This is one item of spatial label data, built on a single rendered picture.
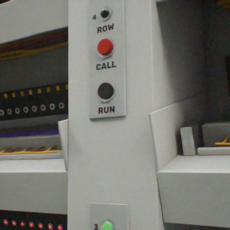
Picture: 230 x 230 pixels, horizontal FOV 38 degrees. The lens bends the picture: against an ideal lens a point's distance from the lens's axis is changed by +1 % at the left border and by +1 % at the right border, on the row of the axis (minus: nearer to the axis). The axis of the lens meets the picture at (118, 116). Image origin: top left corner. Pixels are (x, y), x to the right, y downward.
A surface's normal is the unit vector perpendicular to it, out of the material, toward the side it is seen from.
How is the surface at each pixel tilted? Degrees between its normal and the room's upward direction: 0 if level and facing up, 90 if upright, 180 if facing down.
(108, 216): 90
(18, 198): 105
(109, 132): 90
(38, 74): 90
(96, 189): 90
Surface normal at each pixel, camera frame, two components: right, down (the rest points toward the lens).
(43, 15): -0.47, 0.15
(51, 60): -0.49, -0.11
